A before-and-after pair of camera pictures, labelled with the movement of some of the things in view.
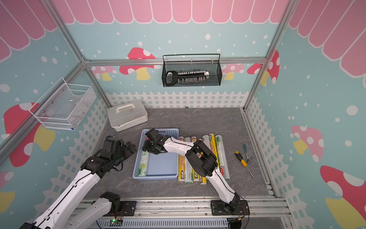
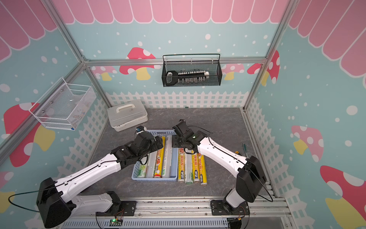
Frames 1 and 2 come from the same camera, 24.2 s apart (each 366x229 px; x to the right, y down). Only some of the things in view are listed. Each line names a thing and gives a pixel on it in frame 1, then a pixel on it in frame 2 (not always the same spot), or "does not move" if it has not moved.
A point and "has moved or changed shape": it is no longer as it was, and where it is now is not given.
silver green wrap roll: (222, 158) has moved or changed shape
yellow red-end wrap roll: (213, 146) has moved or changed shape
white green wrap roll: (144, 163) does not move
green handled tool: (249, 160) does not move
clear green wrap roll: (188, 176) does not move
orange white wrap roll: (181, 164) does not move
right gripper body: (150, 147) to (177, 142)
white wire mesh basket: (64, 105) does not move
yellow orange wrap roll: (196, 179) does not move
